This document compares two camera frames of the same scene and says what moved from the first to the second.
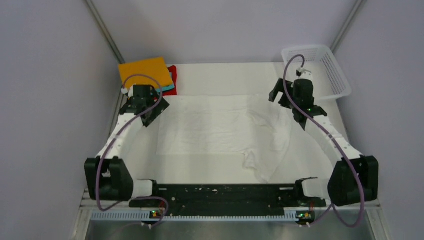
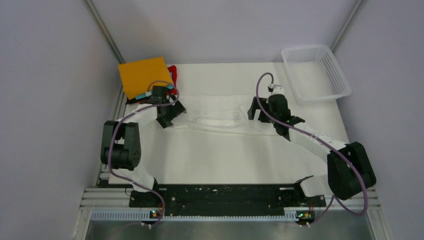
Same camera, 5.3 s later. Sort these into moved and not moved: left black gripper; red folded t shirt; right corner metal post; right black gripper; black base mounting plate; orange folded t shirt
Moved: left black gripper; right black gripper
Not moved: orange folded t shirt; right corner metal post; red folded t shirt; black base mounting plate
